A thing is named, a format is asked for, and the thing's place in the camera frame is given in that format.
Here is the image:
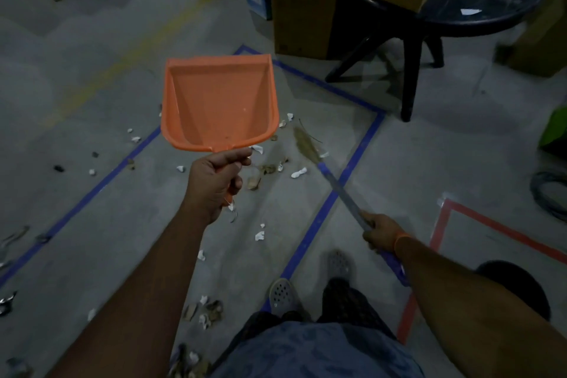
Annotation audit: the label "person's left hand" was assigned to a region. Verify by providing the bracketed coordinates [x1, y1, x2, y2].
[181, 147, 253, 226]

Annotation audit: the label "person's right hand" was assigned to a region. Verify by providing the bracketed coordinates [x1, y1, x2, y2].
[361, 211, 406, 255]

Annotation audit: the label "grass broom with metal handle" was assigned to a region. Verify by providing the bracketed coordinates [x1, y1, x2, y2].
[292, 125, 410, 288]

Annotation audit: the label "orange plastic dustpan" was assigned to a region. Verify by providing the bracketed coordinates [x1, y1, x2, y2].
[160, 53, 280, 210]

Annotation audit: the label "pile of paper scraps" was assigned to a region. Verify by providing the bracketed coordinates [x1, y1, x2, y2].
[0, 112, 337, 378]

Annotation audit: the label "black bucket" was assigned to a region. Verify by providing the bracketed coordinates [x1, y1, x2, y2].
[476, 260, 552, 323]

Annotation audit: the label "person's right forearm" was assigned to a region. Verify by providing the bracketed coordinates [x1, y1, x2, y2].
[394, 236, 567, 378]

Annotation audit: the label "person's left forearm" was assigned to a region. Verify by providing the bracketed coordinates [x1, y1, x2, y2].
[44, 209, 213, 378]

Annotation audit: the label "orange wrist band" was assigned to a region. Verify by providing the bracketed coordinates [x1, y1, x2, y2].
[393, 233, 413, 259]

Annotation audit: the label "black patterned trousers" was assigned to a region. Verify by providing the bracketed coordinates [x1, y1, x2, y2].
[212, 278, 399, 378]

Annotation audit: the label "blue patterned shirt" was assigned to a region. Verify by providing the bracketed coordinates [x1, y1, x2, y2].
[212, 321, 426, 378]

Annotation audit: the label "green and black crate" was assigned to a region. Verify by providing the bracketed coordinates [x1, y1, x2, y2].
[538, 106, 567, 159]

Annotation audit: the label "grey cable coil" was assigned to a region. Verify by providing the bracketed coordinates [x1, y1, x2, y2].
[529, 171, 567, 223]

